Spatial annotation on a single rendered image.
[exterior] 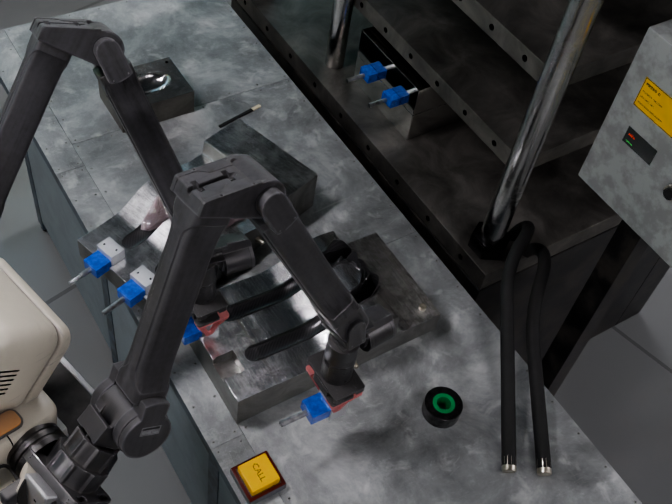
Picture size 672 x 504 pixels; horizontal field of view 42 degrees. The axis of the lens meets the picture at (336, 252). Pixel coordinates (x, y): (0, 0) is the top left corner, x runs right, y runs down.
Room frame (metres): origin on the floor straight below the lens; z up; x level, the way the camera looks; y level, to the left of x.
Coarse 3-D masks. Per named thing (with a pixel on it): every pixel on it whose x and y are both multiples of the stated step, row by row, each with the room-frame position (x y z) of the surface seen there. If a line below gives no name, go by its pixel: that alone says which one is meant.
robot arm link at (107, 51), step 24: (96, 48) 1.03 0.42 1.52; (120, 48) 1.05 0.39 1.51; (96, 72) 1.06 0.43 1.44; (120, 72) 1.03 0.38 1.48; (120, 96) 1.04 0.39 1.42; (144, 96) 1.06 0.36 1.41; (120, 120) 1.03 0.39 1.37; (144, 120) 1.04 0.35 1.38; (144, 144) 1.02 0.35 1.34; (168, 144) 1.04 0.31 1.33; (168, 168) 1.02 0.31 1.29; (168, 192) 1.00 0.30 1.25
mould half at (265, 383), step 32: (384, 256) 1.28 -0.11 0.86; (224, 288) 1.09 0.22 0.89; (256, 288) 1.11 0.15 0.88; (352, 288) 1.12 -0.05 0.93; (384, 288) 1.19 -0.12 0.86; (416, 288) 1.21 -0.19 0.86; (256, 320) 1.03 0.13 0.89; (288, 320) 1.04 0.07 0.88; (416, 320) 1.12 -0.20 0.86; (224, 352) 0.93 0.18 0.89; (288, 352) 0.96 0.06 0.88; (384, 352) 1.06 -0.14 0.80; (224, 384) 0.87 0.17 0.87; (256, 384) 0.87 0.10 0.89; (288, 384) 0.90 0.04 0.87
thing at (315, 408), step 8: (320, 392) 0.85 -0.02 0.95; (304, 400) 0.83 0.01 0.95; (312, 400) 0.83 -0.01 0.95; (320, 400) 0.83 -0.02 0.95; (304, 408) 0.82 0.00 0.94; (312, 408) 0.81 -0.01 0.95; (320, 408) 0.82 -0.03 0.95; (328, 408) 0.82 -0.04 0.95; (344, 408) 0.84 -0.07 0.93; (296, 416) 0.80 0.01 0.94; (304, 416) 0.80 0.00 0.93; (312, 416) 0.80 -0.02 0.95; (320, 416) 0.81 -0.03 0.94; (328, 416) 0.82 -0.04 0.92; (336, 416) 0.83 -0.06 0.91; (280, 424) 0.78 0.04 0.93
